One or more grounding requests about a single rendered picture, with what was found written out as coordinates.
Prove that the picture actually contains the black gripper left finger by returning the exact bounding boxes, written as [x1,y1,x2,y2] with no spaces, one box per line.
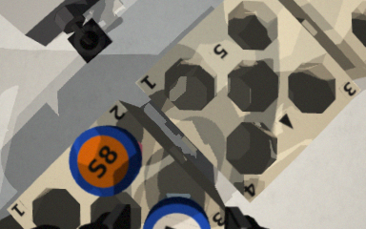
[31,203,131,229]

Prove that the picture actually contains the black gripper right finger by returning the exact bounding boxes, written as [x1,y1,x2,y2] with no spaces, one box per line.
[224,206,268,229]

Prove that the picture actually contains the grey sloped button desk with green done key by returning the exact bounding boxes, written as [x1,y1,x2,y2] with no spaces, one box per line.
[0,0,112,64]

